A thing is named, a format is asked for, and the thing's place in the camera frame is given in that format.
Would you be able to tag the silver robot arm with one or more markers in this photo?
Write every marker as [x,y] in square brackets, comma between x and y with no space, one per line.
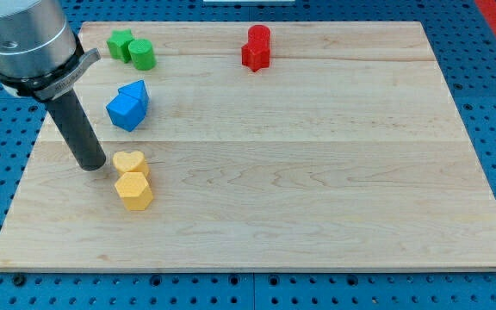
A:
[40,56]

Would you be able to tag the yellow heart block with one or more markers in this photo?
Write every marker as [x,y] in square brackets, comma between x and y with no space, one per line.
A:
[125,162]

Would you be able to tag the yellow hexagon block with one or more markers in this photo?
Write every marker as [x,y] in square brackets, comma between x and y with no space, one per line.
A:
[134,191]

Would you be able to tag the wooden board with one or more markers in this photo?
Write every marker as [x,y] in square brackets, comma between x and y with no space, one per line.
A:
[348,154]

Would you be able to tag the red star block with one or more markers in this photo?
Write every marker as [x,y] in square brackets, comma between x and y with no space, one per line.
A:
[255,56]

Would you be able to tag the red cylinder block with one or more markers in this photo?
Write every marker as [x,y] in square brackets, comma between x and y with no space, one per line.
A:
[259,35]

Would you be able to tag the blue triangle block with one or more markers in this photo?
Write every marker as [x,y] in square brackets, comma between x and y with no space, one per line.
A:
[136,90]

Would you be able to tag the blue pentagon block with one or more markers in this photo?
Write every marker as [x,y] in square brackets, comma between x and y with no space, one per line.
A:
[126,111]

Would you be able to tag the green cylinder block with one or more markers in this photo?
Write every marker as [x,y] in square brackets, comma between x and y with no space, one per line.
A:
[142,54]

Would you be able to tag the green star block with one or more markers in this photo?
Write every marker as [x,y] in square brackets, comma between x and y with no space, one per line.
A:
[118,43]

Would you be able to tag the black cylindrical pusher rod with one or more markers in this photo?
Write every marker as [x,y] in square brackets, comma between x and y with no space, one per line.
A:
[76,130]

